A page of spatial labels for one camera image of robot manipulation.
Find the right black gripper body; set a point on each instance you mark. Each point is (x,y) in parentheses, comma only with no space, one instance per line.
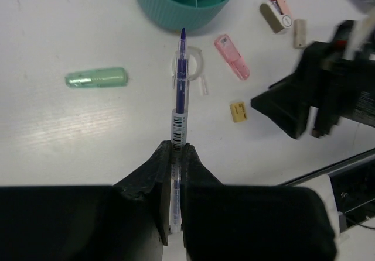
(345,87)

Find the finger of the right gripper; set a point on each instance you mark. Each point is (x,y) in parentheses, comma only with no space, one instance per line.
(285,109)
(302,82)

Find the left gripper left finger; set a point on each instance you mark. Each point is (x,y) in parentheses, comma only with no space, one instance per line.
(128,220)

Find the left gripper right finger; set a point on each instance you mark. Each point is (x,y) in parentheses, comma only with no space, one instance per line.
(230,222)

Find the small yellow eraser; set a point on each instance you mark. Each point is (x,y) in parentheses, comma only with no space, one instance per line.
(238,111)

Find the grey eraser block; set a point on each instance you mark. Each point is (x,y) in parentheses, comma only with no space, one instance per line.
(299,34)

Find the pink and grey stapler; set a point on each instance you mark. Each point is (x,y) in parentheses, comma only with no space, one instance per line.
(277,14)

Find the pink translucent correction tape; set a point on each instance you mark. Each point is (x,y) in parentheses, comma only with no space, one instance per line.
(232,57)

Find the clear tape roll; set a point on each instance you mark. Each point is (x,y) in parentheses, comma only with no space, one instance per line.
(195,61)

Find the teal round compartment organizer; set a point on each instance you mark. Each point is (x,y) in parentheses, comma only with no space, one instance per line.
(173,15)

